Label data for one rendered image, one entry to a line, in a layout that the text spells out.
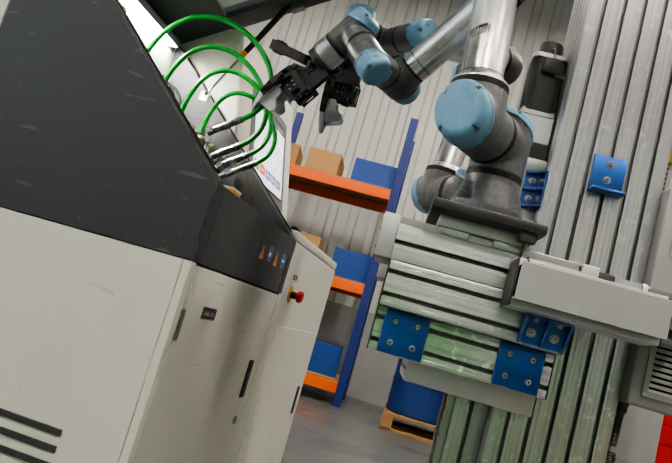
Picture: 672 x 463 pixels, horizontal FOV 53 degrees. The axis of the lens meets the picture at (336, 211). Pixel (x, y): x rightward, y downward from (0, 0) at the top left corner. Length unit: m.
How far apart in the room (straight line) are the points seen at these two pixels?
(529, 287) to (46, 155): 0.97
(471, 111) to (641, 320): 0.47
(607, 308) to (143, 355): 0.83
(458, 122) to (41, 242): 0.84
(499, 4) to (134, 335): 0.94
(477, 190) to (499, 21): 0.33
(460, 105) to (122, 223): 0.68
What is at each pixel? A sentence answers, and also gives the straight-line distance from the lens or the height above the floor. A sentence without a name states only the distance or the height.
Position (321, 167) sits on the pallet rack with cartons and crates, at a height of 2.28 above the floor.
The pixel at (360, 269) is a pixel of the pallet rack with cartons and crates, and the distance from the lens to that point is 6.97.
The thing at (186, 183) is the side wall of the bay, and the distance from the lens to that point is 1.33.
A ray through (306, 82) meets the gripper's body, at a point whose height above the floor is 1.28.
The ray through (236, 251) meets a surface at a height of 0.84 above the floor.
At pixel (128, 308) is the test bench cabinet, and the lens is 1.34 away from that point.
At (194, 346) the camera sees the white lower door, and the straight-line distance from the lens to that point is 1.44.
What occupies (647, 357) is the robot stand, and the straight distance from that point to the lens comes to 1.58.
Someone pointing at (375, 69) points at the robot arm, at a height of 1.31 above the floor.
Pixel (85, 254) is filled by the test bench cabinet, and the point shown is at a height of 0.75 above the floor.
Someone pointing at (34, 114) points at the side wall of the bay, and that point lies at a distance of 1.53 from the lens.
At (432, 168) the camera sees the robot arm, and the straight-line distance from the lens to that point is 2.02.
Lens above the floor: 0.75
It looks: 9 degrees up
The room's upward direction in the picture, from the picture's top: 16 degrees clockwise
